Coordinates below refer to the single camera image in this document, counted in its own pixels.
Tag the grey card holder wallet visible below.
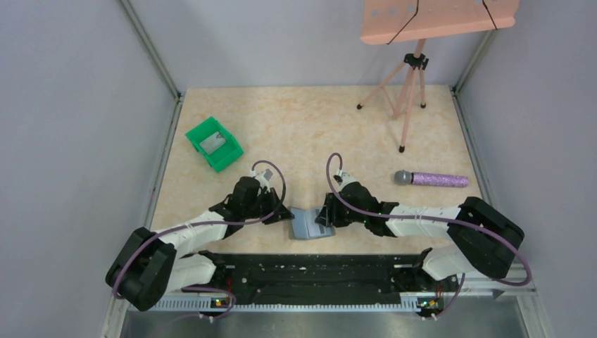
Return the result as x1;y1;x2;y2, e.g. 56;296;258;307
290;207;335;240

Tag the silver credit card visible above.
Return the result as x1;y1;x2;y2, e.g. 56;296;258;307
199;132;226;155

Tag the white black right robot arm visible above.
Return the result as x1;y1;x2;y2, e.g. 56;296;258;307
315;182;524;280

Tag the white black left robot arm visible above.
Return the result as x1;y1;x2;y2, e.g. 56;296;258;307
105;176;294;311

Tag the purple glitter microphone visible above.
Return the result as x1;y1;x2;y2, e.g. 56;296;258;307
393;170;469;188

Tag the green plastic bin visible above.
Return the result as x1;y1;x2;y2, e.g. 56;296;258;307
185;116;244;173

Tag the pink music stand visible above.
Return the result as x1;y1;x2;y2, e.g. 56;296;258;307
356;0;520;153

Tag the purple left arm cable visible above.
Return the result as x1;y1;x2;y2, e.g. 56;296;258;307
111;160;287;323

